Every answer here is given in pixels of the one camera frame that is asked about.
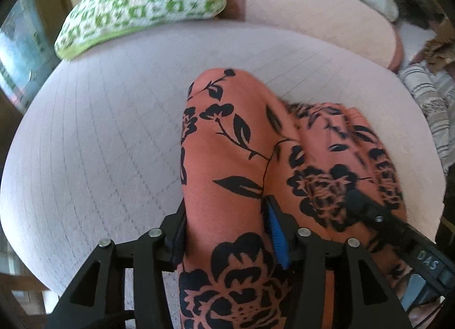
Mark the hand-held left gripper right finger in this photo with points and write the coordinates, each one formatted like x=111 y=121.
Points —
x=275 y=233

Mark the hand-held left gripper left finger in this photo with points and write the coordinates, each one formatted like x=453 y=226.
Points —
x=175 y=240

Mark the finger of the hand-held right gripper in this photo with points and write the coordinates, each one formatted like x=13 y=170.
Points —
x=373 y=215

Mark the orange black floral cloth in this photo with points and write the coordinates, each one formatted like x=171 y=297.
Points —
x=227 y=144

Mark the person's right hand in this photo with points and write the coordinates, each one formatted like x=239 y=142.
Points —
x=426 y=311

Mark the striped beige cloth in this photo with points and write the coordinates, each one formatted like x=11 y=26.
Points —
x=430 y=108

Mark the lavender quilted bed cover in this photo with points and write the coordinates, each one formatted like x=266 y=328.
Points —
x=99 y=144

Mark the wooden chair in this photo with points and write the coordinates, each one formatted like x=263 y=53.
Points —
x=28 y=297

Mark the brown mottled bundle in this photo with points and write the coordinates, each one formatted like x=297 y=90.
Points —
x=440 y=53

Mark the pink bolster pillow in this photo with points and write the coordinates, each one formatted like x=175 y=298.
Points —
x=320 y=16

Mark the green white patterned pillow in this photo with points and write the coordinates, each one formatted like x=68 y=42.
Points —
x=142 y=5

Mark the stained glass window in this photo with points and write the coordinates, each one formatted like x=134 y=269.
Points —
x=21 y=44

